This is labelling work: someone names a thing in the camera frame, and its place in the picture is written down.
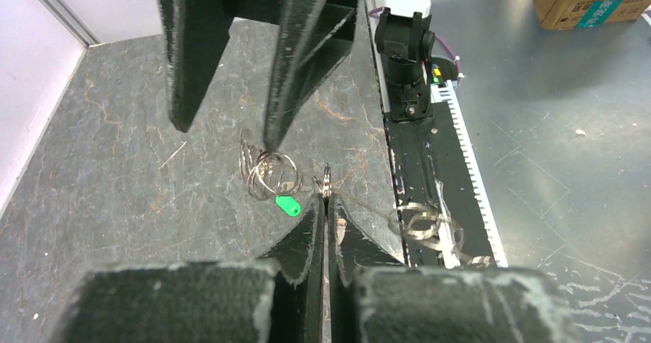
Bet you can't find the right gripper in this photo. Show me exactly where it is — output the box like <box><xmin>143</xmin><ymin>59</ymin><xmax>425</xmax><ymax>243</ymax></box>
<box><xmin>158</xmin><ymin>0</ymin><xmax>359</xmax><ymax>153</ymax></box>

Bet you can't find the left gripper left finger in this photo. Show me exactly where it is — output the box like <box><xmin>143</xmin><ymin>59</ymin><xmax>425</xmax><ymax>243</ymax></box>
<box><xmin>51</xmin><ymin>194</ymin><xmax>326</xmax><ymax>342</ymax></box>

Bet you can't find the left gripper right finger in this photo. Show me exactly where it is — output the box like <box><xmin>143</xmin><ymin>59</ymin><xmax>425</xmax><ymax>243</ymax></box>
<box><xmin>327</xmin><ymin>194</ymin><xmax>583</xmax><ymax>342</ymax></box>

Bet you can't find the metal key organizer plate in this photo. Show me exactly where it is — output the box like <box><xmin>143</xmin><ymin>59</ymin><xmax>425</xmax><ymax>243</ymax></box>
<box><xmin>237</xmin><ymin>127</ymin><xmax>494</xmax><ymax>269</ymax></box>

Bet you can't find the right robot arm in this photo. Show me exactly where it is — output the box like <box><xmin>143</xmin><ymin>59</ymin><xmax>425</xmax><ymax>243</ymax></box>
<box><xmin>158</xmin><ymin>0</ymin><xmax>435</xmax><ymax>153</ymax></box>

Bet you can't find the key with green tag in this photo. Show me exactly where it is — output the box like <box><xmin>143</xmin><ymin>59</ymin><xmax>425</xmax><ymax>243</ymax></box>
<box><xmin>275</xmin><ymin>196</ymin><xmax>302</xmax><ymax>217</ymax></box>

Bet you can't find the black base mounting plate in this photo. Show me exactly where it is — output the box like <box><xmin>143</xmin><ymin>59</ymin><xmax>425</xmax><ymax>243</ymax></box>
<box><xmin>378</xmin><ymin>96</ymin><xmax>497</xmax><ymax>271</ymax></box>

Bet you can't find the aluminium corner profile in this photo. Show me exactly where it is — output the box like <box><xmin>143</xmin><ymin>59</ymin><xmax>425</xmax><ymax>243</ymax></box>
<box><xmin>38</xmin><ymin>0</ymin><xmax>101</xmax><ymax>48</ymax></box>

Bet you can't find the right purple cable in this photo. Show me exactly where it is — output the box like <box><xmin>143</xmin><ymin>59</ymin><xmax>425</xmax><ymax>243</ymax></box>
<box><xmin>367</xmin><ymin>5</ymin><xmax>466</xmax><ymax>90</ymax></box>

